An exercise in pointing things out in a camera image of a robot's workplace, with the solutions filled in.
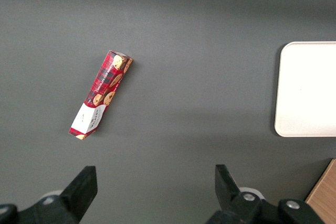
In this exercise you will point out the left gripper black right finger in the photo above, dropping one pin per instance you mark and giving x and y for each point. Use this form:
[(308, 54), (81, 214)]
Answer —
[(233, 203)]

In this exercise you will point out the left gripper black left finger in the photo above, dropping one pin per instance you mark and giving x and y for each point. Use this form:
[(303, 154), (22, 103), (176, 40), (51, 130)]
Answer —
[(76, 197)]

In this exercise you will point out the white rectangular tray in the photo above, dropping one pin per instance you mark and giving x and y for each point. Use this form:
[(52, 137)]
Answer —
[(307, 90)]

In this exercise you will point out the red tartan cookie box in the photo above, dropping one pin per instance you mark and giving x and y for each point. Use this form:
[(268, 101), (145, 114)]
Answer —
[(105, 87)]

